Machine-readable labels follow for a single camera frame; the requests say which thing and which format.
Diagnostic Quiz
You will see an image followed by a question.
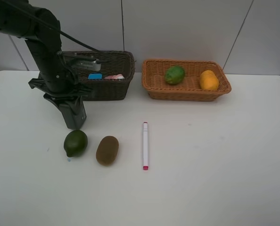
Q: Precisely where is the yellow mango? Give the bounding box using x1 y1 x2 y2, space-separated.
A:
199 70 219 90

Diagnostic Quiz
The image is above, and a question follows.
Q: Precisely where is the white pink-capped marker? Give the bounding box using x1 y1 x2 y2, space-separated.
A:
142 122 149 170

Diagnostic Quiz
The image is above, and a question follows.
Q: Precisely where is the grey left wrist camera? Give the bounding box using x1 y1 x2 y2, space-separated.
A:
61 52 102 71

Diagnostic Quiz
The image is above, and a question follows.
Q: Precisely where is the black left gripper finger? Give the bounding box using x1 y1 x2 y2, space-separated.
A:
69 96 83 115
43 94 67 125

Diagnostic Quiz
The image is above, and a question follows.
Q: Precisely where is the brown kiwi fruit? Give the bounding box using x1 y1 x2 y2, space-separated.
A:
96 136 119 166

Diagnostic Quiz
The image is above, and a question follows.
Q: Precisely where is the orange wicker basket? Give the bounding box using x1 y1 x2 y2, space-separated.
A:
141 59 231 102

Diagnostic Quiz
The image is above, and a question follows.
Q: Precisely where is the dark green pump bottle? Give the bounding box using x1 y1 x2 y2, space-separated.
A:
61 100 87 130

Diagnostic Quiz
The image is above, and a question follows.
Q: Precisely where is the dark brown wicker basket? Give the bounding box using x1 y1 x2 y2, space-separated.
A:
37 50 136 102

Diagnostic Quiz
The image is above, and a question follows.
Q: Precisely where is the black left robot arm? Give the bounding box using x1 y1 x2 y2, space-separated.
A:
0 0 91 129

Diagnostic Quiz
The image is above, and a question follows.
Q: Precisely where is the pink white-capped bottle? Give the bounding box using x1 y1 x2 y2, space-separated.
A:
104 74 125 80

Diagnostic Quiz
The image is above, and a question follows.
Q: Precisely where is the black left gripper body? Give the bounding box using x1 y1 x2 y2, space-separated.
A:
28 77 93 98

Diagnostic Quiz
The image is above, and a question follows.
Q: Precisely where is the blue whiteboard eraser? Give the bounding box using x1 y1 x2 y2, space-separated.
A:
88 73 103 80

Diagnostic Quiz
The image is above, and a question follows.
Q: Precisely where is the dark green lime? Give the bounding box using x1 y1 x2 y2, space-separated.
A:
64 130 88 158

